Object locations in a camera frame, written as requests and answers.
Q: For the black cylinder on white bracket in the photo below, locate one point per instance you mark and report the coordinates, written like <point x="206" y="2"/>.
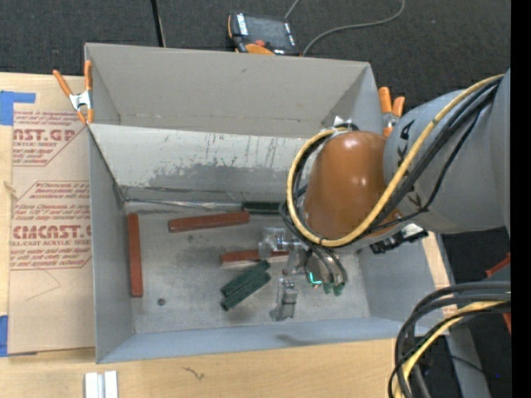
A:
<point x="394" y="242"/>

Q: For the brown cardboard board red print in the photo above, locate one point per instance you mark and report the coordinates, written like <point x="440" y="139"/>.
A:
<point x="50" y="222"/>

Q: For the red-brown flat block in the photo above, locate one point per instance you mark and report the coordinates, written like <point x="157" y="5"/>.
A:
<point x="207" y="221"/>
<point x="240" y="256"/>
<point x="135" y="255"/>

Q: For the grey metal bin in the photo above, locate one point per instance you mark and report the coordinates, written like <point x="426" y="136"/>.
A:
<point x="199" y="168"/>

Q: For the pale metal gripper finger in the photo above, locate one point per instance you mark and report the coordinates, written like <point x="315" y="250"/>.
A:
<point x="286" y="301"/>
<point x="274" y="243"/>

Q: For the dark green flat block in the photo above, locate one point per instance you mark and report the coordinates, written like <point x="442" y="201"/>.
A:
<point x="248" y="292"/>
<point x="245" y="277"/>
<point x="261" y="207"/>

